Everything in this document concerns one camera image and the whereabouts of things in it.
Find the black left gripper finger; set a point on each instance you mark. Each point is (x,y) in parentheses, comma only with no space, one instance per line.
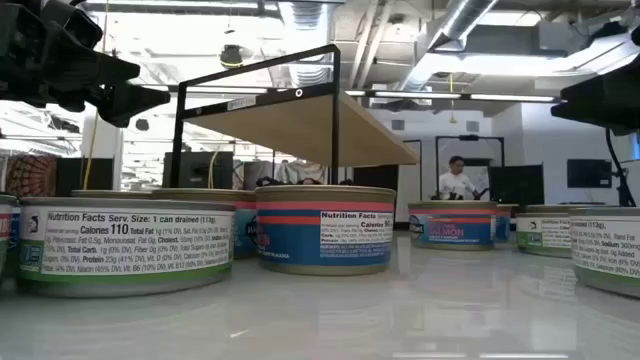
(85,65)
(130,102)

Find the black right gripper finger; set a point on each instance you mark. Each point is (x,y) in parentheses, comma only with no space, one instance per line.
(610,80)
(600,117)

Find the green label tuna can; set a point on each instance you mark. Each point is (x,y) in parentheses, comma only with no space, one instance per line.
(125,245)
(542,235)
(607,250)
(6,235)

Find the black round speaker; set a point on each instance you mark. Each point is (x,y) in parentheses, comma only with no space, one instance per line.
(142,124)

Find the black tripod stand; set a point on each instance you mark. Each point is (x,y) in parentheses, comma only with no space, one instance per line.
(625,195)

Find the black partition panel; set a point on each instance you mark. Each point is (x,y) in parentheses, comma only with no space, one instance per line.
(70,175)

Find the long ceiling light strip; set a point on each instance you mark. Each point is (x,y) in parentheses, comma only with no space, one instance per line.
(415,94)
(225,90)

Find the black monitor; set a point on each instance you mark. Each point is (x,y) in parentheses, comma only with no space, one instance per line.
(200,170)
(515,185)

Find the black hanging lamp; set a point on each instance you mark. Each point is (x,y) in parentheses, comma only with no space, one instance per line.
(231,55)

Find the red patterned tapestry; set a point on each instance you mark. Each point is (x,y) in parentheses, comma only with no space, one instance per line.
(30,175)

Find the yellow hanging pendant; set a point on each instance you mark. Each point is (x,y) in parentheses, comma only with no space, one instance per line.
(452,119)

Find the person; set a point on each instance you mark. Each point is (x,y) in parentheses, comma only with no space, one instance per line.
(456,184)

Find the black door panel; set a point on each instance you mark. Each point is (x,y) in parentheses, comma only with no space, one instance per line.
(375,177)

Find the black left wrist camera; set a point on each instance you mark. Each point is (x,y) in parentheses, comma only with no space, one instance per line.
(75,25)

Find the black wall television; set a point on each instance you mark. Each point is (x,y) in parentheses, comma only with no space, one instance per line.
(590,173)

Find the black metal frame stand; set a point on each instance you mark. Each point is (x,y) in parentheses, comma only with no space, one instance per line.
(469,137)

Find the silver ventilation duct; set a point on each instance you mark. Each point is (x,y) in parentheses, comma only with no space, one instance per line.
(450,30)

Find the wooden shelf with black frame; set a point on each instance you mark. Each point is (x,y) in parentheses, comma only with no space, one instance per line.
(300,130)

